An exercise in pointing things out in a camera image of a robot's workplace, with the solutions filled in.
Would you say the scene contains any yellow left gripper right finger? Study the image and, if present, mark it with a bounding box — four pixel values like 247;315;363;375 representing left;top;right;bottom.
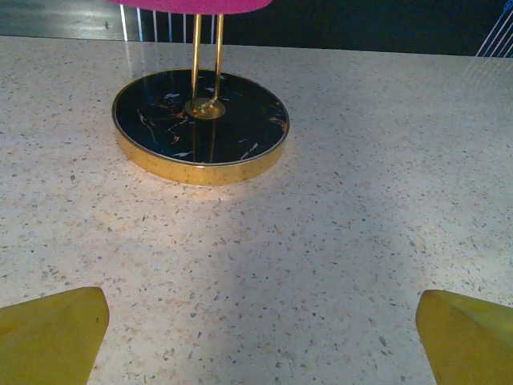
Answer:
415;289;513;385

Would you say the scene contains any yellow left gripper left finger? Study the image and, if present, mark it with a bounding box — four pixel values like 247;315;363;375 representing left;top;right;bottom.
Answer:
0;286;110;385

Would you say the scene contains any gold glass rack, black base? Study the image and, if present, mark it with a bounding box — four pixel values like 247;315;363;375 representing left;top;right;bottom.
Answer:
111;14;290;186

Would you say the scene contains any pink wine glass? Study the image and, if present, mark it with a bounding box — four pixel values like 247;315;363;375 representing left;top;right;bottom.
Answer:
107;0;274;15

